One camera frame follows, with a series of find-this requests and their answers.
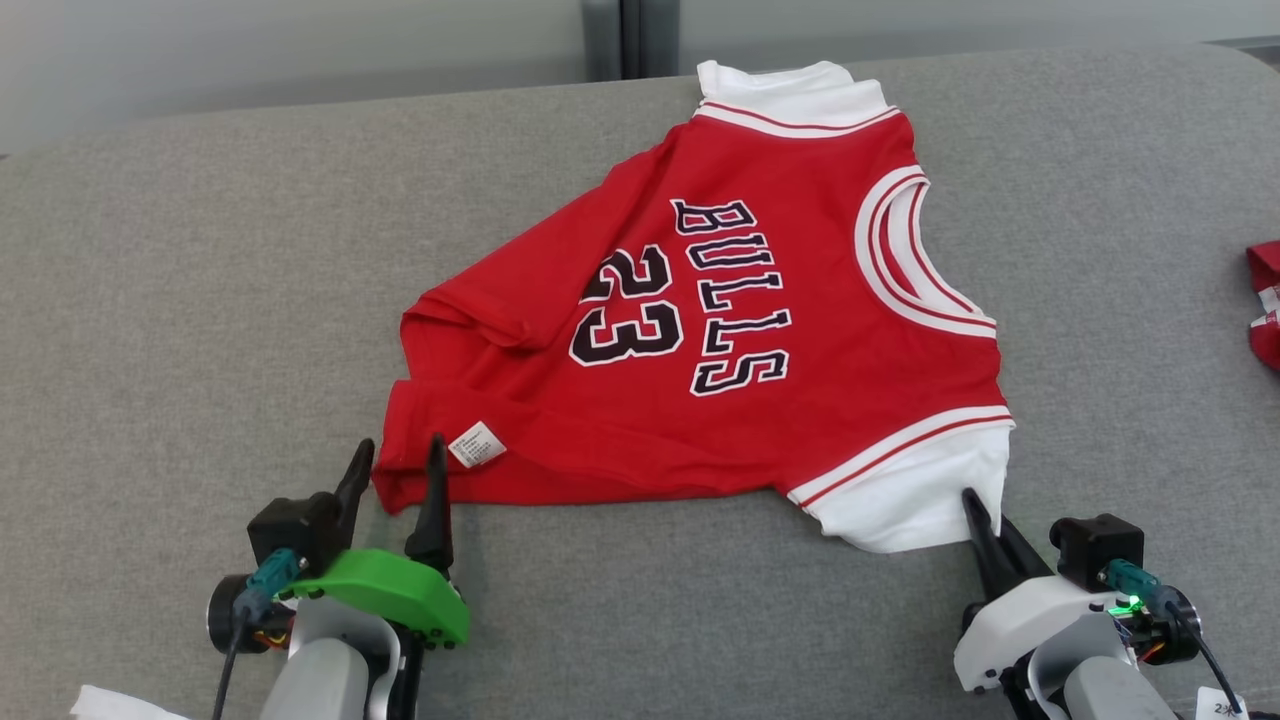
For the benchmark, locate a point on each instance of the grey fabric sofa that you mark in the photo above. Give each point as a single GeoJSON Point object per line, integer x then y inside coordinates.
{"type": "Point", "coordinates": [200, 300]}

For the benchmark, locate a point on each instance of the dark grey baseboard strip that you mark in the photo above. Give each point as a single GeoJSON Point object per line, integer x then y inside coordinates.
{"type": "Point", "coordinates": [1250, 48]}

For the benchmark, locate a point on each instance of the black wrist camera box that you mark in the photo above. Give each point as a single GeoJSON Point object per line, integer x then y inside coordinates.
{"type": "Point", "coordinates": [295, 525]}
{"type": "Point", "coordinates": [1095, 545]}

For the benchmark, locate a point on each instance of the red Bulls 23 jersey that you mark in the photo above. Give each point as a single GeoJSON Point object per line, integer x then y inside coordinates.
{"type": "Point", "coordinates": [800, 420]}

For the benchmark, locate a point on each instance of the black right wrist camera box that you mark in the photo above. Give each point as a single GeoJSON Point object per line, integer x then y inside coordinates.
{"type": "Point", "coordinates": [1095, 545]}

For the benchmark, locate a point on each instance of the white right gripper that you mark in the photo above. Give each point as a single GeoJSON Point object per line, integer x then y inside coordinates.
{"type": "Point", "coordinates": [1020, 625]}

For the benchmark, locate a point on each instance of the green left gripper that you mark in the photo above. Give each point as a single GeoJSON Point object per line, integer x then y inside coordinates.
{"type": "Point", "coordinates": [390, 595]}

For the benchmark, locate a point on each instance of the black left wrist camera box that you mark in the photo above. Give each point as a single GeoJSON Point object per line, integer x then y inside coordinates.
{"type": "Point", "coordinates": [295, 525]}

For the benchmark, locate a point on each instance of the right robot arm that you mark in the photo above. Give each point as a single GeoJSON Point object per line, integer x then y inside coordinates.
{"type": "Point", "coordinates": [1110, 695]}

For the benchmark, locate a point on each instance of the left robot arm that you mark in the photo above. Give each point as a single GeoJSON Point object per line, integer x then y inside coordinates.
{"type": "Point", "coordinates": [320, 680]}

